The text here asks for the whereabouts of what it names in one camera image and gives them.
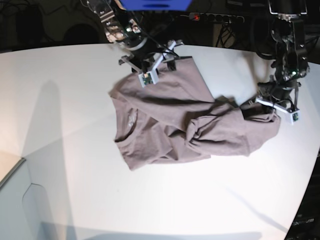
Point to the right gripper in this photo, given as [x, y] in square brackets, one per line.
[151, 62]

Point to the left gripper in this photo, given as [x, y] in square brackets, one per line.
[280, 98]

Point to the mauve t-shirt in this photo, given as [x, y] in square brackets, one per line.
[177, 120]

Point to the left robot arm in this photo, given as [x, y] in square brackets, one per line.
[290, 58]

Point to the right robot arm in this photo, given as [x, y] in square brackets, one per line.
[138, 33]

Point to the power strip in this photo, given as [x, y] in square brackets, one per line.
[216, 18]

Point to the blue box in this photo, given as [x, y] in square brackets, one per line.
[155, 5]

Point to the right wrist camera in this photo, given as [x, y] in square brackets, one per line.
[148, 78]

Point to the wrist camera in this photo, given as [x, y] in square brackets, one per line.
[293, 116]
[148, 78]

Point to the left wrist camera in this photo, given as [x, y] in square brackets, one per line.
[293, 116]

